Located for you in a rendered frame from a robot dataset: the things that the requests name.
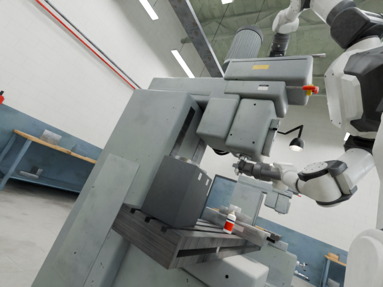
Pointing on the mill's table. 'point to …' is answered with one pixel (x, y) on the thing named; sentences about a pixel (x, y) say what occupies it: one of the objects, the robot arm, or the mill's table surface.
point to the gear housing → (261, 93)
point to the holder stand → (177, 192)
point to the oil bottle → (229, 222)
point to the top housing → (276, 73)
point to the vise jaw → (243, 218)
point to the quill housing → (251, 128)
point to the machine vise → (245, 229)
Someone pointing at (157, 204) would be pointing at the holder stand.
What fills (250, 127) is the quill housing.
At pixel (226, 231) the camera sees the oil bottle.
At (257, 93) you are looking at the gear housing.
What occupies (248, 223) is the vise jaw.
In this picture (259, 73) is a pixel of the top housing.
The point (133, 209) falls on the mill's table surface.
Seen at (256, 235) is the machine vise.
